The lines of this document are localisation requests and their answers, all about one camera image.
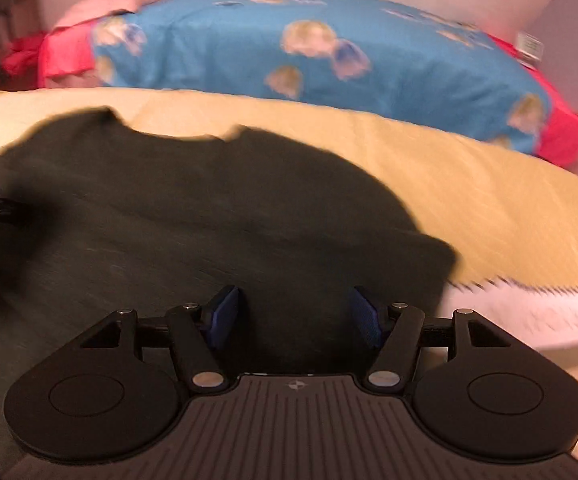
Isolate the dark green knit sweater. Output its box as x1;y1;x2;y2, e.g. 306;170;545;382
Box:
0;108;456;470

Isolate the small white box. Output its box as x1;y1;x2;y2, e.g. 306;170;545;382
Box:
514;32;544;67

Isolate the red bed sheet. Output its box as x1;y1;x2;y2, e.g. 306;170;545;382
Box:
37;23;101;89

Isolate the blue floral bed sheet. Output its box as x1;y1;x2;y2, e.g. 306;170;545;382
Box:
91;0;553;154

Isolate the yellow quilted bedspread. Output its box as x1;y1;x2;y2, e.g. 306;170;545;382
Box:
0;86;578;470

